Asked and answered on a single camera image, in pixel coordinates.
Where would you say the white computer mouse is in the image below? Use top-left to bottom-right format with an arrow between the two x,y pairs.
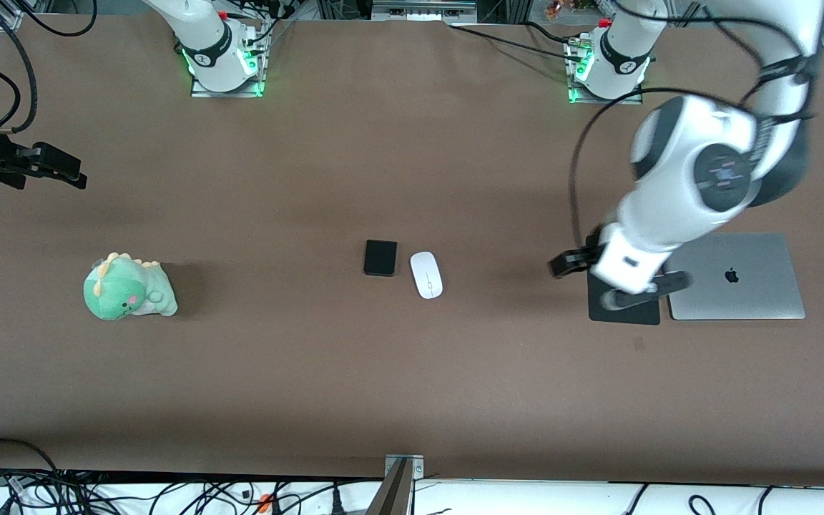
410,251 -> 444,300

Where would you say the black smartphone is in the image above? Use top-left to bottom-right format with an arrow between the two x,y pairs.
363,240 -> 398,278

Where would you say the black mouse pad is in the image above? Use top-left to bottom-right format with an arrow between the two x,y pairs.
587,268 -> 662,326

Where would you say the green dinosaur plush toy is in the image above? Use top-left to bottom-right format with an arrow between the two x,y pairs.
83,252 -> 179,322

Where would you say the silver closed laptop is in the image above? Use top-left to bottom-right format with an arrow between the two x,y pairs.
662,232 -> 807,321

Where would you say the silver power strip box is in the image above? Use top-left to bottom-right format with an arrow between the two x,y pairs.
372,0 -> 478,23

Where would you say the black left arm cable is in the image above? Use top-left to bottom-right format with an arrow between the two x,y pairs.
569,0 -> 822,248

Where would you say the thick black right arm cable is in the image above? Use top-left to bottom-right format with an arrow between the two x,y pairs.
0,0 -> 38,134

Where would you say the thin black looping cable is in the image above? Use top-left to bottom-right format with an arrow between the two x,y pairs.
24,0 -> 97,36

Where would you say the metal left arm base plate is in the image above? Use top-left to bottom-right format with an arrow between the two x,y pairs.
567,82 -> 644,105

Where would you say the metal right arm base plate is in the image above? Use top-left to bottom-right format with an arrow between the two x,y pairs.
190,77 -> 267,98

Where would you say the black base power cable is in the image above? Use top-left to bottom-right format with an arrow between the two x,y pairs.
448,21 -> 581,62

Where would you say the silver metal bracket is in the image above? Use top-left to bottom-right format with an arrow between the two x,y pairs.
383,453 -> 425,481

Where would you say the grey metal post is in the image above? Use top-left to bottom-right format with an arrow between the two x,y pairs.
366,458 -> 414,515

